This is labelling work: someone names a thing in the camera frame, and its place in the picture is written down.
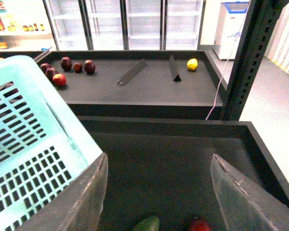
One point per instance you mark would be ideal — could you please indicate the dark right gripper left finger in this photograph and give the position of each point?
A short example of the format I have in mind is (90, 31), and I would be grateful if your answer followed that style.
(79, 206)

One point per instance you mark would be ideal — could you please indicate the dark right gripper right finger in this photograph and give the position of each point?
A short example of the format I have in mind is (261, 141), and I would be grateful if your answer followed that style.
(244, 205)

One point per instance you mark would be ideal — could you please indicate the teal plastic shopping basket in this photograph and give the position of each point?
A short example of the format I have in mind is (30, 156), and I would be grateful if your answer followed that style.
(43, 145)

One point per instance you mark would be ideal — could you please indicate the red apple lower tray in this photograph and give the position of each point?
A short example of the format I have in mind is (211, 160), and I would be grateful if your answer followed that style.
(199, 224)

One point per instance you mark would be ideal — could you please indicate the red apple front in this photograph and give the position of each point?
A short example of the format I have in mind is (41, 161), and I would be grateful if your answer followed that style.
(59, 80)

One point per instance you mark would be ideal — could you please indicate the dark red apple centre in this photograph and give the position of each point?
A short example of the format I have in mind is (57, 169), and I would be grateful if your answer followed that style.
(50, 72)

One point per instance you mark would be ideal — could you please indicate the dark red apple right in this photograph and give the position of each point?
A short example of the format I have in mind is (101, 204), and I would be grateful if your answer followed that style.
(89, 67)

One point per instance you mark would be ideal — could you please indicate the small dark red apple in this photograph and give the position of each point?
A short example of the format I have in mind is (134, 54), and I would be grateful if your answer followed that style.
(78, 67)

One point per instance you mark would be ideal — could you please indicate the dark red apple back-centre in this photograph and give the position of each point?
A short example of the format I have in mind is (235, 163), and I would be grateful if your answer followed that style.
(66, 63)

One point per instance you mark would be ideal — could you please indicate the dark red apple back-left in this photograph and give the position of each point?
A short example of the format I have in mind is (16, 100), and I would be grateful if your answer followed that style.
(45, 66)

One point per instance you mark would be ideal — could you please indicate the green cucumber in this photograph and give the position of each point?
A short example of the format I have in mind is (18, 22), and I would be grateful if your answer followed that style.
(148, 224)

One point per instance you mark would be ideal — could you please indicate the lower display tray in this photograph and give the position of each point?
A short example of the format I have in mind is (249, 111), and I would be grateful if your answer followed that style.
(162, 167)

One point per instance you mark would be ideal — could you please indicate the display tray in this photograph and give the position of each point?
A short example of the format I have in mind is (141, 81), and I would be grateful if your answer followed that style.
(151, 93)
(162, 167)
(33, 54)

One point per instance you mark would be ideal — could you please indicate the upper right display tray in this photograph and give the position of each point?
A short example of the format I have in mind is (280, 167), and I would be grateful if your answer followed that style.
(151, 93)

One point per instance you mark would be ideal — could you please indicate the black divider strip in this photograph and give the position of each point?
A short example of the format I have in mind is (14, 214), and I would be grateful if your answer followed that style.
(127, 77)

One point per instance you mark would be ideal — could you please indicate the black triangular divider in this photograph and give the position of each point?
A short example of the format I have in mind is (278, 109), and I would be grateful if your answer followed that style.
(175, 75)

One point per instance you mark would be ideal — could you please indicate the yellow lemon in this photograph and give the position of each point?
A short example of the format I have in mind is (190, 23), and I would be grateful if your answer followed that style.
(192, 64)

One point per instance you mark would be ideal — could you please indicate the upper left display tray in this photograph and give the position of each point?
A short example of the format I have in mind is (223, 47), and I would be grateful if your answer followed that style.
(33, 54)

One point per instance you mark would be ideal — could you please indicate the glass door refrigerator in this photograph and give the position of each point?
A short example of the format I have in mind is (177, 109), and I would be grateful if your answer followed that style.
(125, 24)

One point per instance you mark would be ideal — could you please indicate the white grocery shelf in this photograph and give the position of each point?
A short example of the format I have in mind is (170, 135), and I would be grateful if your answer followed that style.
(24, 26)

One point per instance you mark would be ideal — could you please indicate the white chest freezer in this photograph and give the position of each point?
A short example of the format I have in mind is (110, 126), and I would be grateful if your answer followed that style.
(229, 28)

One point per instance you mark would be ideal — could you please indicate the black perforated frame post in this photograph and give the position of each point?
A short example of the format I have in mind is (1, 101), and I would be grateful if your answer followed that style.
(261, 19)

